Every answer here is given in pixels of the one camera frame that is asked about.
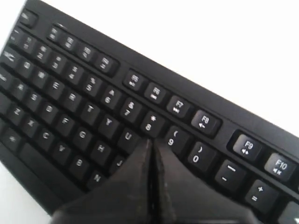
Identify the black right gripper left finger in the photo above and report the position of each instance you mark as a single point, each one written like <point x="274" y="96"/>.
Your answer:
<point x="122" y="199"/>

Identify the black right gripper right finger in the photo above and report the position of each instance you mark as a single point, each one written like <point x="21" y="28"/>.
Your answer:
<point x="183" y="198"/>

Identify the black acer keyboard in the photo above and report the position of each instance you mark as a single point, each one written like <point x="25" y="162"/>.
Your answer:
<point x="74" y="103"/>

